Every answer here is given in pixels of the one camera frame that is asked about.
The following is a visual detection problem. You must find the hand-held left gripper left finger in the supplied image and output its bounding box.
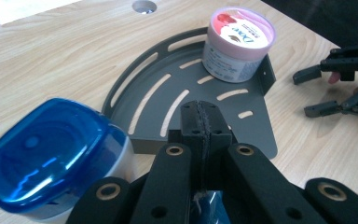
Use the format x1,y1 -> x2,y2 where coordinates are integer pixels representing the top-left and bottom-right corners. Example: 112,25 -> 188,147
167,100 -> 207,190

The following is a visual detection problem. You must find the dark grey corner shelf rack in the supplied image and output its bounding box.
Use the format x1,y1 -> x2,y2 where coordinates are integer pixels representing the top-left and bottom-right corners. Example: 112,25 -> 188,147
102,26 -> 279,160

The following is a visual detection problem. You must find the pink round jar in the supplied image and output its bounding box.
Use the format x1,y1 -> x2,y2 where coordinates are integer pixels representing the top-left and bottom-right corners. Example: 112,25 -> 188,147
201,7 -> 277,84

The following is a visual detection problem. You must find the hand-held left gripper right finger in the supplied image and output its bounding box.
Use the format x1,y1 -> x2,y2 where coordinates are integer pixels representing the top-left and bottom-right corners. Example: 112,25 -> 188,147
202,101 -> 234,190

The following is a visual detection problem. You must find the white bottle with blue cap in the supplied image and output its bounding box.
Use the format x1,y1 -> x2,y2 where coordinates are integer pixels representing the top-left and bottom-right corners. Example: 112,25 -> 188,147
0,97 -> 136,223

